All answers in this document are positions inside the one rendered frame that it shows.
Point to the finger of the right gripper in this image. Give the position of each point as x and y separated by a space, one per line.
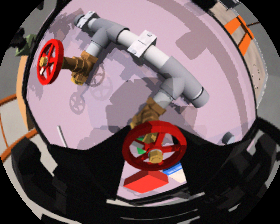
40 6
17 38

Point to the grey pipe with red valve handwheels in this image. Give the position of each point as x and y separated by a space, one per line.
178 80

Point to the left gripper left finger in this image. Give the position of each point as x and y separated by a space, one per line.
102 163

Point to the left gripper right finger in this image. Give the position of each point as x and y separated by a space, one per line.
203 160

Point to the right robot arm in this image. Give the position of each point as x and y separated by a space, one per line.
20 46

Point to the red rectangular block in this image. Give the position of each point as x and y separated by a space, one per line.
144 181

